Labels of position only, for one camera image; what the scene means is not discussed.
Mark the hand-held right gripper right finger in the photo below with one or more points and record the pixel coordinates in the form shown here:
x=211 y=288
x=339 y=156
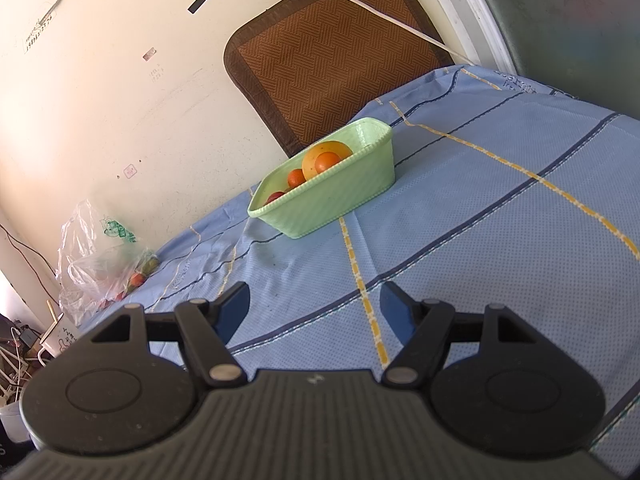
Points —
x=395 y=315

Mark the pink square wall sticker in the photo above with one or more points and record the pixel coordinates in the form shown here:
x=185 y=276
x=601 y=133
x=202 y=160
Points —
x=130 y=171

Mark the blue striped tablecloth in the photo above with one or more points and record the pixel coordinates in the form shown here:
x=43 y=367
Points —
x=500 y=235

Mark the orange fruit in bag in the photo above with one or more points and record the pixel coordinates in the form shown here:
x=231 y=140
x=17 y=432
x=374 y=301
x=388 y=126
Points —
x=136 y=280

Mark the clear plastic bag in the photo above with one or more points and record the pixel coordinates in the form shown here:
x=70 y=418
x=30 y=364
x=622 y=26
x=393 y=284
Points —
x=85 y=260

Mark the red cherry tomato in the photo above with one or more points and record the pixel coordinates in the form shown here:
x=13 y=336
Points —
x=274 y=197

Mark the green fruit in bag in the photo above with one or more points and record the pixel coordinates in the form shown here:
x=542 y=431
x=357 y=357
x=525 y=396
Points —
x=149 y=263

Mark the small orange tomato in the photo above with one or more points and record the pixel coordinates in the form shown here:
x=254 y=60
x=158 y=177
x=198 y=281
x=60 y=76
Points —
x=296 y=178
x=327 y=161

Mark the light green plastic basket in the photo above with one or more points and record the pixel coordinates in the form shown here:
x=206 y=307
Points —
x=325 y=205

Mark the white bucket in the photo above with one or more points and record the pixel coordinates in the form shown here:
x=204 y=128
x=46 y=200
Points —
x=12 y=422

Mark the white framed glass door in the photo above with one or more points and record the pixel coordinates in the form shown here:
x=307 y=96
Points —
x=550 y=20

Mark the large yellow orange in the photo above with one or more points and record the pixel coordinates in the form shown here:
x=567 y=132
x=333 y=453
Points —
x=309 y=162

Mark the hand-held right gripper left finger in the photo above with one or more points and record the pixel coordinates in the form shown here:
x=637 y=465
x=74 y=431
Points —
x=237 y=310

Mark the white printed carton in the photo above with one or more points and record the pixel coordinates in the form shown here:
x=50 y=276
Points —
x=60 y=337

